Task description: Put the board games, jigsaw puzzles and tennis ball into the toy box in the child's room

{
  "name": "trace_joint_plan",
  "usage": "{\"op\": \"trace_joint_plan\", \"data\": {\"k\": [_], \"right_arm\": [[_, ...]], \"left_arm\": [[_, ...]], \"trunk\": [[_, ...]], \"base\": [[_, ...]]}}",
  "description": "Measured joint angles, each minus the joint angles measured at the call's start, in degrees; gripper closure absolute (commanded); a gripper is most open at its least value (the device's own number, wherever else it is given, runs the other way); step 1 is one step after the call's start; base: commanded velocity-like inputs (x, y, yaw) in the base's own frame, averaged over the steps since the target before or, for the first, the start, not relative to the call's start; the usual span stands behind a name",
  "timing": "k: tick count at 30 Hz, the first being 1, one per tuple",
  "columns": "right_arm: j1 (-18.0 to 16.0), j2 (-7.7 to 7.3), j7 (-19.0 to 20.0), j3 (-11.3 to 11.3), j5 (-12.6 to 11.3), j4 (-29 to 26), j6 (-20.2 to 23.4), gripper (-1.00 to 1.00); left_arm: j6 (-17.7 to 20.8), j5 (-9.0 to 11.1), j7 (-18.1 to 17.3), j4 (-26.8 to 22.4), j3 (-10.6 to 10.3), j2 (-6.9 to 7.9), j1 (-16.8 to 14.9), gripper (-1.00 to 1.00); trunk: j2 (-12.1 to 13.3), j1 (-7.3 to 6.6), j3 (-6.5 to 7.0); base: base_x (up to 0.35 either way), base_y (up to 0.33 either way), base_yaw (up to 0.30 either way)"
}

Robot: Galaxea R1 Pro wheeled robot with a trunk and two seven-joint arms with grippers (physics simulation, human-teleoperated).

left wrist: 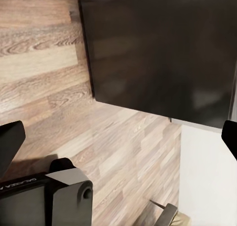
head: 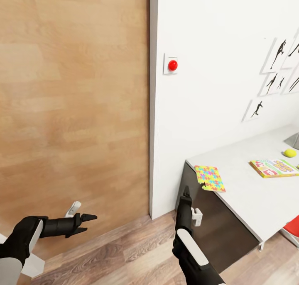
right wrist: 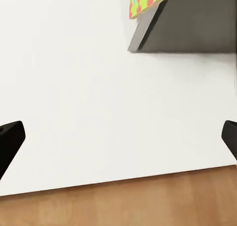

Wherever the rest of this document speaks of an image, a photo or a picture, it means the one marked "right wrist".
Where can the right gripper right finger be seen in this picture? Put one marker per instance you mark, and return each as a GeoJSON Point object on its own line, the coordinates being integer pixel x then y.
{"type": "Point", "coordinates": [229, 136]}

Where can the desk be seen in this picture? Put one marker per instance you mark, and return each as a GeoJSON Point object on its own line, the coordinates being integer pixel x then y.
{"type": "Point", "coordinates": [183, 26]}

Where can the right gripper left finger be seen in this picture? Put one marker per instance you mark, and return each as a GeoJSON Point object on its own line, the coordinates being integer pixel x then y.
{"type": "Point", "coordinates": [12, 136]}

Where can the sliding door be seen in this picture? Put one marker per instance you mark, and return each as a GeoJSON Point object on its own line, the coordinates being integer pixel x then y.
{"type": "Point", "coordinates": [201, 197]}

